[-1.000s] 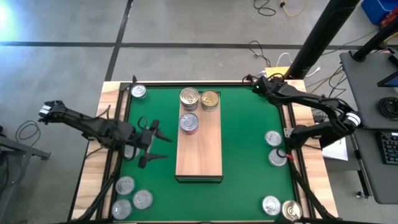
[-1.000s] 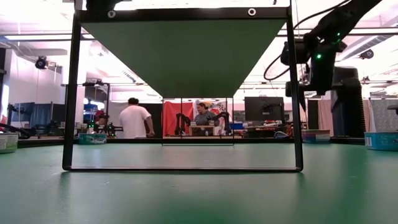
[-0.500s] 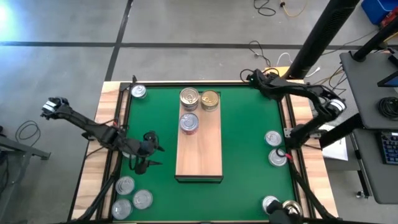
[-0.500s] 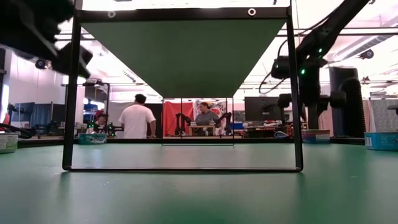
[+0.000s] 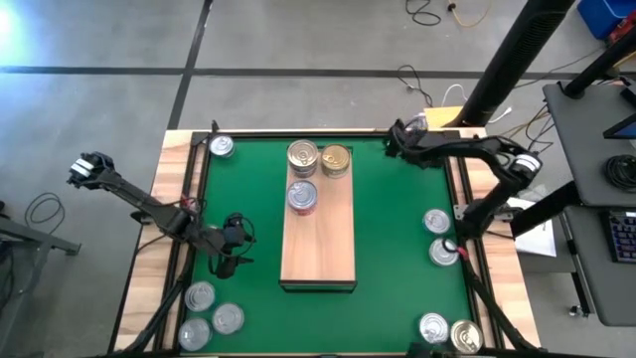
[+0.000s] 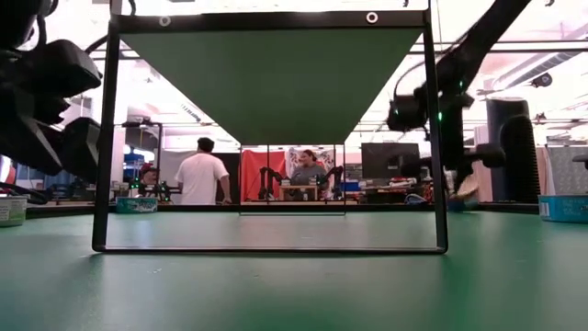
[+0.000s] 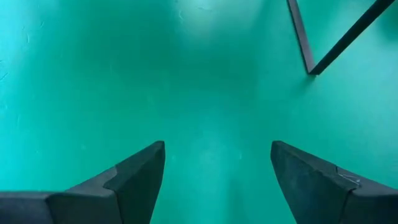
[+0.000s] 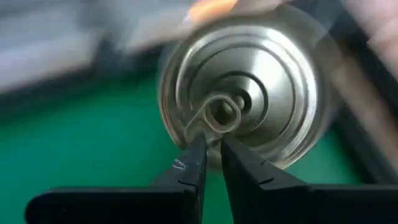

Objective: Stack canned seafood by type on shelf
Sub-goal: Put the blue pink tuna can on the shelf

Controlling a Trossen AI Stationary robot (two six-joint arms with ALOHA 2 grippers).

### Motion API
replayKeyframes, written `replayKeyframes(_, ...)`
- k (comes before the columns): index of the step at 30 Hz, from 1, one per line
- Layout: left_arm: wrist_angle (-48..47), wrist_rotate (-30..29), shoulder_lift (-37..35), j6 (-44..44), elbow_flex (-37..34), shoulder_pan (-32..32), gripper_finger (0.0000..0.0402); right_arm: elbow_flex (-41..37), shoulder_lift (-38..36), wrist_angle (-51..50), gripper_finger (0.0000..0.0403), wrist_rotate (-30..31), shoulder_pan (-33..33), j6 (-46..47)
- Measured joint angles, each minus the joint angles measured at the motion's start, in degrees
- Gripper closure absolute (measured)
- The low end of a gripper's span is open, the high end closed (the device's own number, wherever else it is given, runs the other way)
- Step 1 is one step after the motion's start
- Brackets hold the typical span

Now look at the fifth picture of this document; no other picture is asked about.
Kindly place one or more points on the black caster wheel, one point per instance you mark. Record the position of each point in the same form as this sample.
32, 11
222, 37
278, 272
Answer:
575, 310

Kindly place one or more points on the black corrugated column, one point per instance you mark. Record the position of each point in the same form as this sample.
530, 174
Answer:
512, 54

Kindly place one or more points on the tablet with blue screen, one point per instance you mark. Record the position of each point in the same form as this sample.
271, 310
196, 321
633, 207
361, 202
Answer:
623, 130

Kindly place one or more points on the red box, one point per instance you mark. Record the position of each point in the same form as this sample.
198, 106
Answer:
623, 32

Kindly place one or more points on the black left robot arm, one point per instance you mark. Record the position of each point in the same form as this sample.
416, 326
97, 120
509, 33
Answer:
149, 206

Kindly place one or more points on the green seafood can gold lid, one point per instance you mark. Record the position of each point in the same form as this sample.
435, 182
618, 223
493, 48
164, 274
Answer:
335, 158

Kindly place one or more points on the white paper sheet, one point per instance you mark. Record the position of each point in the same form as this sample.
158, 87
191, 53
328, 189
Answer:
539, 238

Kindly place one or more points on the red seafood can silver lid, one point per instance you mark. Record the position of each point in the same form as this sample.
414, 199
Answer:
302, 195

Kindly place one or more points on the green table mat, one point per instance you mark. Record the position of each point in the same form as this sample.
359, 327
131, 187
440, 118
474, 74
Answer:
397, 298

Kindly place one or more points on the cardboard box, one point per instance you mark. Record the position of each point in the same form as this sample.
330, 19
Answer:
444, 115

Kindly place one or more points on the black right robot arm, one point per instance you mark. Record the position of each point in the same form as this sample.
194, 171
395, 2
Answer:
497, 149

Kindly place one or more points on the wooden shelf black metal frame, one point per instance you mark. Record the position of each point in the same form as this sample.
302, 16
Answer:
318, 248

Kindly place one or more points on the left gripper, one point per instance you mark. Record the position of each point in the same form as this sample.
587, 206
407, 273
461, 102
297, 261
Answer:
226, 241

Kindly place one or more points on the blue plastic bin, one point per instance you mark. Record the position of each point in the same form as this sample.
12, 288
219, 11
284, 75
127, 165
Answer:
603, 15

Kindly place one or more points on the black desk pole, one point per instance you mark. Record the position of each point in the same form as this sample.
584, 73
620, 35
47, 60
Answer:
601, 64

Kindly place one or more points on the blue seafood can silver lid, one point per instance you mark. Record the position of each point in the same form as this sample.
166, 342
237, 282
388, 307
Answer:
436, 221

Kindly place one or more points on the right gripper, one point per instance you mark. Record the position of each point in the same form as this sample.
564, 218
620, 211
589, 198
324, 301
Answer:
407, 144

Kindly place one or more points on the grey desk top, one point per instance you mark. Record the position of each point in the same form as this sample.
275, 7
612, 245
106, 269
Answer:
591, 278
576, 149

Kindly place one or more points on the grey metal stand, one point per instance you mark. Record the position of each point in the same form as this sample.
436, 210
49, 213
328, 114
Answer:
40, 237

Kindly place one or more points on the black keyboard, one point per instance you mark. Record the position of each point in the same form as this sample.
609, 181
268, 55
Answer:
623, 238

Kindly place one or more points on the black desk leg bar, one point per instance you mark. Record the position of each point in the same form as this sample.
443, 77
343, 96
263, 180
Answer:
546, 209

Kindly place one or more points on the black clamp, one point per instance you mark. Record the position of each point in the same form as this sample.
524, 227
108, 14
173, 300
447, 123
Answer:
214, 128

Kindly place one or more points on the teal seafood can silver lid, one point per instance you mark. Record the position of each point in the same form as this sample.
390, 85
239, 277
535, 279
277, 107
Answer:
221, 145

